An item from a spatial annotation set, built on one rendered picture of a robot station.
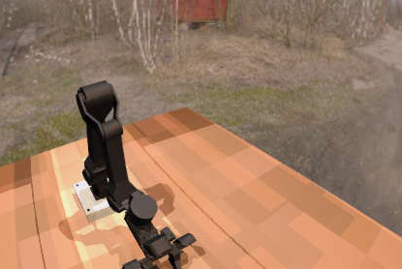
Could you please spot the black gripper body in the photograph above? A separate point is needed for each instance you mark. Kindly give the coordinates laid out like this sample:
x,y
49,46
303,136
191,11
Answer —
x,y
147,233

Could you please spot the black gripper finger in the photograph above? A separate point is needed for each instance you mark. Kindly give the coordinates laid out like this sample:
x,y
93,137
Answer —
x,y
175,260
153,267

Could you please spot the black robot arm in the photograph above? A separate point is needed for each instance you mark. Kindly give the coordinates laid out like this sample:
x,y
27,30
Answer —
x,y
105,169

